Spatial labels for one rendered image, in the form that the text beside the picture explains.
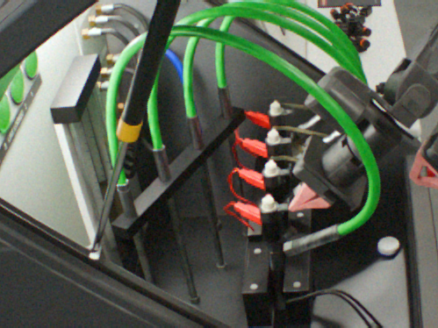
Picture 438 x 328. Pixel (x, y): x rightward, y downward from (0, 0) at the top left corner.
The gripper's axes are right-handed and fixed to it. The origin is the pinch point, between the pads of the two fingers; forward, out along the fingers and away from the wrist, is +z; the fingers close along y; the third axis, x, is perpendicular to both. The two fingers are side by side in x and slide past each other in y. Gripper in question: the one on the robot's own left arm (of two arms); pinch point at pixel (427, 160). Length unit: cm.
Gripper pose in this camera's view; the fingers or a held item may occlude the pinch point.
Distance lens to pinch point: 85.7
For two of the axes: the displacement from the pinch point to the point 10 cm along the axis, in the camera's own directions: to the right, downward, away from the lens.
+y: -5.9, 7.0, -4.1
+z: -3.3, 2.6, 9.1
